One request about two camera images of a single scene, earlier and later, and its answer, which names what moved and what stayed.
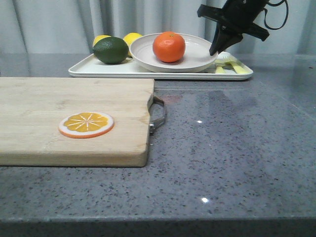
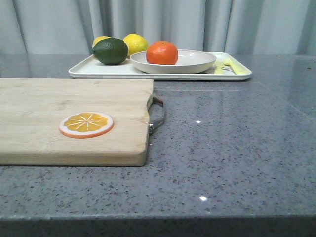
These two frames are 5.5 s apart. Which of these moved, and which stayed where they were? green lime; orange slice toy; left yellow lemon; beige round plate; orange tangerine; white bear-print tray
Moved: orange tangerine; beige round plate
Stayed: white bear-print tray; left yellow lemon; green lime; orange slice toy
